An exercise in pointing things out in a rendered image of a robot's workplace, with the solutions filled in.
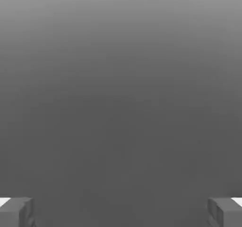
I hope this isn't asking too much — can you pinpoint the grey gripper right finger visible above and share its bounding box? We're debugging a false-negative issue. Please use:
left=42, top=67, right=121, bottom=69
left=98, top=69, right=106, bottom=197
left=206, top=196, right=242, bottom=227

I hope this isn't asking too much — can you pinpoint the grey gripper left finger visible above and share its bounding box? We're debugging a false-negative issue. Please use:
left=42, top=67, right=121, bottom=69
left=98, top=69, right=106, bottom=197
left=0, top=196, right=36, bottom=227

